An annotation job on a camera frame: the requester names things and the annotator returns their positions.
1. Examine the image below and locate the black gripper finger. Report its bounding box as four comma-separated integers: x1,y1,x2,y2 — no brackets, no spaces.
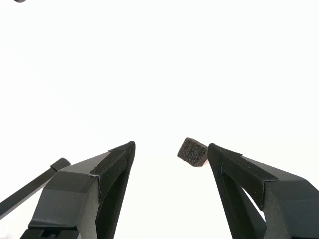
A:
207,142,319,239
19,141,136,239

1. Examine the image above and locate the black foam box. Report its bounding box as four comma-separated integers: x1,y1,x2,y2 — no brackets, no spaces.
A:
177,137,209,168

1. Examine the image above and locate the black flat bar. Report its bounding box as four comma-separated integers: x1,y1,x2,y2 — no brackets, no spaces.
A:
0,157,71,218

